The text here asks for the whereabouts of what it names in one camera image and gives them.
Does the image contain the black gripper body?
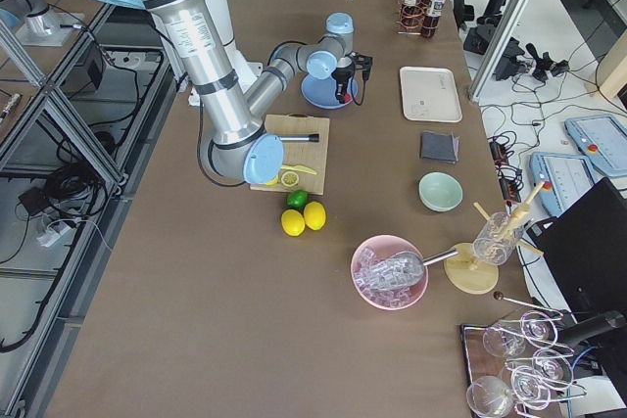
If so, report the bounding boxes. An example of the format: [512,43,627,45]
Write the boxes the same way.
[331,65,355,90]

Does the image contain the blue round plate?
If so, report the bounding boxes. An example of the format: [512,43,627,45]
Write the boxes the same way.
[301,74,359,110]

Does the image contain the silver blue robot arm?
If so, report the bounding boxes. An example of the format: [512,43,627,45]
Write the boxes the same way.
[98,0,354,184]

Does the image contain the wooden cutting board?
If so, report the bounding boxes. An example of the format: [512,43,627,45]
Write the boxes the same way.
[249,115,330,195]

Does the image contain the tea bottle black cap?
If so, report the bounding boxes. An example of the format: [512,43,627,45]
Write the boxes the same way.
[420,0,446,38]

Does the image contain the cream rabbit tray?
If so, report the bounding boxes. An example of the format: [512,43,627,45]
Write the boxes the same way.
[400,66,462,123]

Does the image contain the folded grey cloth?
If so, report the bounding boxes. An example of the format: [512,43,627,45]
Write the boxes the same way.
[420,131,459,164]

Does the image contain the green lime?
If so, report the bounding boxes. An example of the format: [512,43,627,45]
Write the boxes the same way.
[286,189,309,209]

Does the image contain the yellow lemon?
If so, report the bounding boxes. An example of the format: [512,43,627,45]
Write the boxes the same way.
[280,209,306,237]
[303,202,327,231]

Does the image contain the green bowl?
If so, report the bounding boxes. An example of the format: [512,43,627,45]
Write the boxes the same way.
[418,172,463,212]

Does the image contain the pink bowl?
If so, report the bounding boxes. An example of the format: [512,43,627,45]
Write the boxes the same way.
[350,235,429,310]

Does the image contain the metal ice scoop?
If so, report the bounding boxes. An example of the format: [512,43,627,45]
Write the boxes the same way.
[371,249,458,291]

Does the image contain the clear ice cubes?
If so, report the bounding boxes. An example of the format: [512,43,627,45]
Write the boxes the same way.
[354,247,426,308]

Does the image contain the clear glass on stand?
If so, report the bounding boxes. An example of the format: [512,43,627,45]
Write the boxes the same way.
[472,212,523,266]

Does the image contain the wooden stand round base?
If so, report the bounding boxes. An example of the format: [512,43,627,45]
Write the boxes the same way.
[443,181,546,296]

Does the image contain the blue teach pendant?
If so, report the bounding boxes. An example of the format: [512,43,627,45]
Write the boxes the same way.
[564,115,626,177]

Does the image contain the black monitor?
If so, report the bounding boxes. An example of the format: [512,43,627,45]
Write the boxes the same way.
[529,177,626,387]

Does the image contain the wine glass rack tray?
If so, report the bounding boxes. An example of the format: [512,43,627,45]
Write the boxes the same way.
[459,307,587,417]

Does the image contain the copper wire bottle rack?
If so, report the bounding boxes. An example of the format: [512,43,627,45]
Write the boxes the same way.
[396,0,446,39]

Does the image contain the aluminium frame post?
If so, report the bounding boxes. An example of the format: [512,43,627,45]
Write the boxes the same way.
[468,0,529,104]

